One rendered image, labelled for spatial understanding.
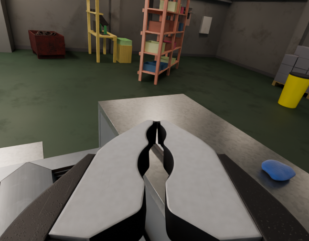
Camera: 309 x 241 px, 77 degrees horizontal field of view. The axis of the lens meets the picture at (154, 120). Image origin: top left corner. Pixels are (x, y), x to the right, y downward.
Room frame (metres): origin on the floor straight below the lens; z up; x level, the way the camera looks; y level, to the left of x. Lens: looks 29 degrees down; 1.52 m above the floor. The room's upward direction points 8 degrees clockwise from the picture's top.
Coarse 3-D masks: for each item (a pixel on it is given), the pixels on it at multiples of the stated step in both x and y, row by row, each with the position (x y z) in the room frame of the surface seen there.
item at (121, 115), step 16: (160, 96) 1.20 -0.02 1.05; (176, 96) 1.24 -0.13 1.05; (112, 112) 0.88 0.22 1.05; (128, 112) 0.90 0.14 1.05; (144, 112) 0.93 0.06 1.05; (160, 112) 0.96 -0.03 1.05; (176, 112) 0.98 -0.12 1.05; (192, 112) 1.01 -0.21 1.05; (208, 112) 1.05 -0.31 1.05; (112, 128) 0.77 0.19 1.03; (128, 128) 0.75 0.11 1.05; (192, 128) 0.83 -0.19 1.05; (208, 128) 0.85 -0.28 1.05; (224, 128) 0.88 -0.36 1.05; (208, 144) 0.71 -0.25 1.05; (224, 144) 0.72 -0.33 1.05; (240, 144) 0.74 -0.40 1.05; (256, 144) 0.76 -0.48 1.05; (160, 160) 0.56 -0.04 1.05; (240, 160) 0.63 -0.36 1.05; (256, 160) 0.64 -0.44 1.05; (144, 176) 0.48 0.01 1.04; (160, 176) 0.48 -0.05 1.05; (256, 176) 0.54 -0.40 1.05; (304, 176) 0.58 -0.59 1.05; (160, 192) 0.41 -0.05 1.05; (272, 192) 0.48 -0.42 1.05; (288, 192) 0.49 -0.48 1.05; (304, 192) 0.50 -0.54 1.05; (160, 208) 0.38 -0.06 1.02; (288, 208) 0.42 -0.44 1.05; (304, 208) 0.43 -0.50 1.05; (304, 224) 0.37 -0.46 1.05
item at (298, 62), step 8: (304, 48) 5.85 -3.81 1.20; (288, 56) 6.13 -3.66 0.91; (296, 56) 5.96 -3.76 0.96; (304, 56) 5.77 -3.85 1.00; (288, 64) 6.05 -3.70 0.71; (296, 64) 5.87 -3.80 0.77; (304, 64) 5.69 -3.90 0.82; (280, 72) 6.17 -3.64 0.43; (288, 72) 5.97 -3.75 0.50; (304, 72) 5.61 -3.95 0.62; (280, 80) 6.08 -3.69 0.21
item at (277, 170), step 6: (264, 162) 0.60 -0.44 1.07; (270, 162) 0.60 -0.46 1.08; (276, 162) 0.61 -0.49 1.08; (264, 168) 0.58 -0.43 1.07; (270, 168) 0.57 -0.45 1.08; (276, 168) 0.57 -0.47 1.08; (282, 168) 0.57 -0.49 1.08; (288, 168) 0.58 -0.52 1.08; (270, 174) 0.54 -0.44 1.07; (276, 174) 0.54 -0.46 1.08; (282, 174) 0.54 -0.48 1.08; (288, 174) 0.55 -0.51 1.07; (294, 174) 0.56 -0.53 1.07; (282, 180) 0.52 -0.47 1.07
